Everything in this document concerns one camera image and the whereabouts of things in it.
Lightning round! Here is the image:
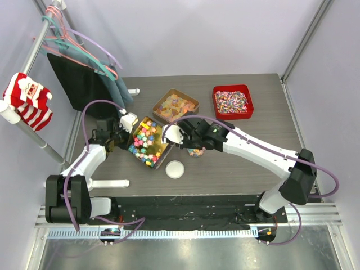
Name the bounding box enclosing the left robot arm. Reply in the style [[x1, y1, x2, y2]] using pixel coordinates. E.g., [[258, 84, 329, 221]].
[[45, 112, 138, 230]]

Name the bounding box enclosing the metal clothes rack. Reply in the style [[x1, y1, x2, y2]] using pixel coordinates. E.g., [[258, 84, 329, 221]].
[[1, 12, 129, 190]]

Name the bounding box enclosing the red candy box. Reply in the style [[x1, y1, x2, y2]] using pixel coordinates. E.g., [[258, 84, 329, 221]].
[[212, 84, 254, 120]]

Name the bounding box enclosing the black cloth on hanger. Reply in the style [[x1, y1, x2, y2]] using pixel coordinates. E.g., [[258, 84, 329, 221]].
[[47, 53, 112, 111]]

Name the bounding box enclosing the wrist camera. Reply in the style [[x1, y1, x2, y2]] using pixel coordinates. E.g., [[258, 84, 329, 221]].
[[161, 125, 184, 145], [119, 109, 138, 134]]

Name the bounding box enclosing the brown gummy candy tin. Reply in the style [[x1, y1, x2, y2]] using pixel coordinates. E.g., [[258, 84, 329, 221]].
[[152, 88, 200, 124]]

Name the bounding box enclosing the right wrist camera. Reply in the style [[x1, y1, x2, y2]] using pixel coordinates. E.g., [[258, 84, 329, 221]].
[[161, 125, 184, 145]]

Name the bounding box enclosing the teal hanger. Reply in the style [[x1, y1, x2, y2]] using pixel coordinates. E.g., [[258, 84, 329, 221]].
[[42, 15, 119, 81]]

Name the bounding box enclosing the clear plastic cup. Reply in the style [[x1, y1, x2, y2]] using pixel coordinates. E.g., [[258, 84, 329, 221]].
[[187, 148, 205, 158]]

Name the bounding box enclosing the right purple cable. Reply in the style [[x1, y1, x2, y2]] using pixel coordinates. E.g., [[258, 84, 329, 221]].
[[161, 114, 340, 247]]

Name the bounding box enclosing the pink hanger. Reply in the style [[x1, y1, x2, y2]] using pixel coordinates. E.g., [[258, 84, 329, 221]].
[[42, 4, 119, 81]]

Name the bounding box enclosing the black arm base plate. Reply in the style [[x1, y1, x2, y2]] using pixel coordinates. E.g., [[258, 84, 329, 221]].
[[105, 195, 287, 231]]

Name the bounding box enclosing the purple cable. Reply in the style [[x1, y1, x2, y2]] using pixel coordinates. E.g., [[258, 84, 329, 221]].
[[161, 114, 340, 247], [63, 100, 146, 244]]

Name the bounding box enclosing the star candy tin box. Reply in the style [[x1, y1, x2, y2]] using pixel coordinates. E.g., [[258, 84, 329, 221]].
[[128, 116, 174, 170]]

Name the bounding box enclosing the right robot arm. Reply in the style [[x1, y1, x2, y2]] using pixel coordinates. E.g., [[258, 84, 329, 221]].
[[165, 112, 317, 222]]

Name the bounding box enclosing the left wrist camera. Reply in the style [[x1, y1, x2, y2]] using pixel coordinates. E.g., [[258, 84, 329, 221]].
[[119, 109, 138, 134]]

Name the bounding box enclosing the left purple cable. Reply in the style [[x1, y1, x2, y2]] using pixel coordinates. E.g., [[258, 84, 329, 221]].
[[63, 100, 146, 244]]

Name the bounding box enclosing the white cable duct strip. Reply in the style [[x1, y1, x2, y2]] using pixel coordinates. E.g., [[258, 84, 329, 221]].
[[47, 227, 258, 240]]

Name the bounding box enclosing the white round lid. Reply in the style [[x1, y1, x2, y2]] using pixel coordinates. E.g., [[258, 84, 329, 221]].
[[165, 160, 185, 179]]

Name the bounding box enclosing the purple hanger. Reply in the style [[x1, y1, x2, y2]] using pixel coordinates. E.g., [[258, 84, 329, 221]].
[[65, 28, 123, 69]]

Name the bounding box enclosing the grey-blue cloth on hanger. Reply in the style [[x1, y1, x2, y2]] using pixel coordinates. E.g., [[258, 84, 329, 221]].
[[60, 48, 133, 108]]

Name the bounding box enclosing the santa red striped sock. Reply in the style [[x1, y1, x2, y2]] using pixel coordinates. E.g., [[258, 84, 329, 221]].
[[3, 73, 53, 131]]

